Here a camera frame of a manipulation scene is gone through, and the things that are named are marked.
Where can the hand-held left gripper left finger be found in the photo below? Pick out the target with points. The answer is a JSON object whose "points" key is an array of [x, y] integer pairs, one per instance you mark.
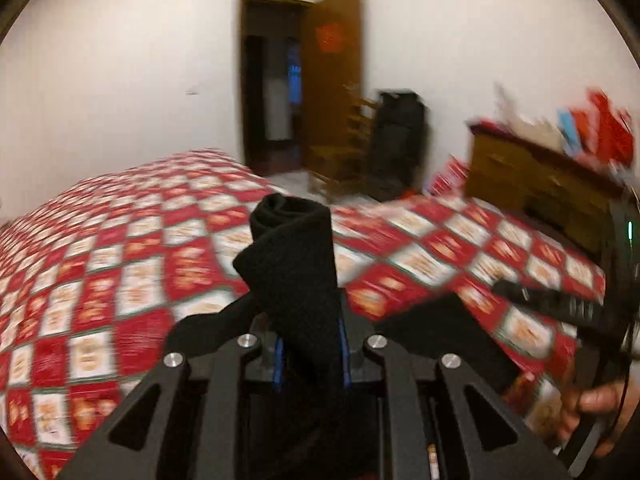
{"points": [[278, 362]]}

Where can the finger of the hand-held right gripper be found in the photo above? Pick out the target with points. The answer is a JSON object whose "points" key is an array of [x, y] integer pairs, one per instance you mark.
{"points": [[540, 298]]}

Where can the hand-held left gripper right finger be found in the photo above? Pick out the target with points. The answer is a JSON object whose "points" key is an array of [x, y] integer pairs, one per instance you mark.
{"points": [[344, 355]]}

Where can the black pants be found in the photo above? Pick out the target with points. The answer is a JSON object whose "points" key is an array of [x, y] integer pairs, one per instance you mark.
{"points": [[295, 260]]}

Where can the person's right hand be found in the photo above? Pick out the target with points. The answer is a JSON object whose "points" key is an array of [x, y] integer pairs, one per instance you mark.
{"points": [[600, 397]]}

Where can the wooden dresser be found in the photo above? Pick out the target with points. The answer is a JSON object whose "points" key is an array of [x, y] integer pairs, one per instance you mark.
{"points": [[520, 175]]}

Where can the red checked cloth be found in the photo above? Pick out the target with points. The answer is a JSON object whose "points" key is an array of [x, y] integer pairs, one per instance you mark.
{"points": [[450, 177]]}

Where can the red gift bag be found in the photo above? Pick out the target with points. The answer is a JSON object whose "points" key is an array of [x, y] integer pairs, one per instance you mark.
{"points": [[607, 127]]}

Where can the blue box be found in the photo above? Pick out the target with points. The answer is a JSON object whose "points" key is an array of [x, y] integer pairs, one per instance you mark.
{"points": [[570, 132]]}

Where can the small orange object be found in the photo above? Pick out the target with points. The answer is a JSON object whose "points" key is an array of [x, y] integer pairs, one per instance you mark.
{"points": [[407, 194]]}

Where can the flat red box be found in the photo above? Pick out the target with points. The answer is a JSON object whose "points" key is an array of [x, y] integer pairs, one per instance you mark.
{"points": [[487, 125]]}

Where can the wooden chair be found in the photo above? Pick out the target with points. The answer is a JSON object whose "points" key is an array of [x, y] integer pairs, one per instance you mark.
{"points": [[345, 160]]}

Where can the red patchwork printed bedspread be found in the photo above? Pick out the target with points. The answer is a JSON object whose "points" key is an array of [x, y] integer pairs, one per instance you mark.
{"points": [[125, 240]]}

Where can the white cards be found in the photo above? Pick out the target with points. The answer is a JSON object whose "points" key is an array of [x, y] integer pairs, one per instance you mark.
{"points": [[505, 102]]}

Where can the black luggage bag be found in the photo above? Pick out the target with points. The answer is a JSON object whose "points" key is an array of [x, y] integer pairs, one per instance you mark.
{"points": [[397, 145]]}

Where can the wooden door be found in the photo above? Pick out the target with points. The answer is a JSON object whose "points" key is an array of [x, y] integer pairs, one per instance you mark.
{"points": [[332, 100]]}

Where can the red paper door decoration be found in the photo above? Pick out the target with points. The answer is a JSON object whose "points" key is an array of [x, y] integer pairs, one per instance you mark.
{"points": [[331, 38]]}

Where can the dark wooden door frame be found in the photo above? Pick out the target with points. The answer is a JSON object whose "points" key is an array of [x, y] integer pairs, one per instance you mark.
{"points": [[245, 85]]}

